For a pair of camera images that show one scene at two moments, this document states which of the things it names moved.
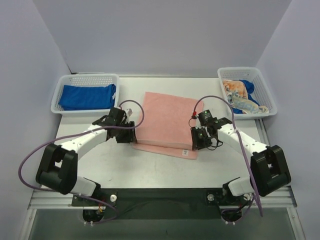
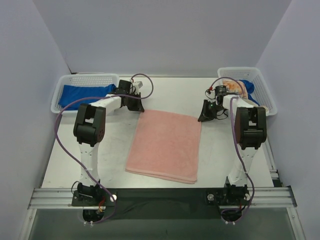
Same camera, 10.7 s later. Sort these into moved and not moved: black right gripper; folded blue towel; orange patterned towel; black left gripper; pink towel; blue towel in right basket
Moved: black left gripper; pink towel; black right gripper
Not moved: orange patterned towel; folded blue towel; blue towel in right basket
